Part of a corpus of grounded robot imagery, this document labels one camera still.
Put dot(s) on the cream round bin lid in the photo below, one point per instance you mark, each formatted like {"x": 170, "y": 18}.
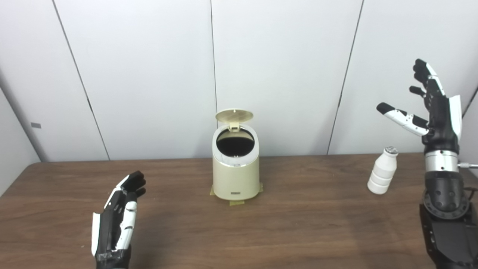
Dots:
{"x": 234, "y": 116}

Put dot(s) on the small white plastic bottle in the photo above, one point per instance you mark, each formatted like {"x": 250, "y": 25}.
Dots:
{"x": 381, "y": 173}

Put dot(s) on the cream-colored bin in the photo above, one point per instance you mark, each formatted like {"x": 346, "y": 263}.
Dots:
{"x": 235, "y": 179}

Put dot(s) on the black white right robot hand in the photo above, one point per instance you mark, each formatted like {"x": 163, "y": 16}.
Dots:
{"x": 442, "y": 119}

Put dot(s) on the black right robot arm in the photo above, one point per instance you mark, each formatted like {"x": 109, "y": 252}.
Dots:
{"x": 446, "y": 224}

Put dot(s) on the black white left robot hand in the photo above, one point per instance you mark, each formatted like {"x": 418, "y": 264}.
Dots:
{"x": 110, "y": 224}

